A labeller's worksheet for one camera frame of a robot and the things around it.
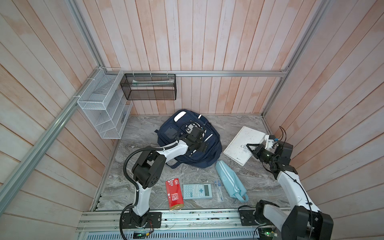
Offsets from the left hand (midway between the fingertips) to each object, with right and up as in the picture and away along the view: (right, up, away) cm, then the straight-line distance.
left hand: (201, 146), depth 94 cm
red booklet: (-16, -25, -13) cm, 33 cm away
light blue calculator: (-4, -24, -13) cm, 27 cm away
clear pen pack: (+9, -23, -13) cm, 28 cm away
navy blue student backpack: (-22, +10, +9) cm, 25 cm away
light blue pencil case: (+16, -19, -13) cm, 28 cm away
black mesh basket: (-36, +41, +9) cm, 56 cm away
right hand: (+25, +2, -12) cm, 28 cm away
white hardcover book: (+20, -1, -10) cm, 22 cm away
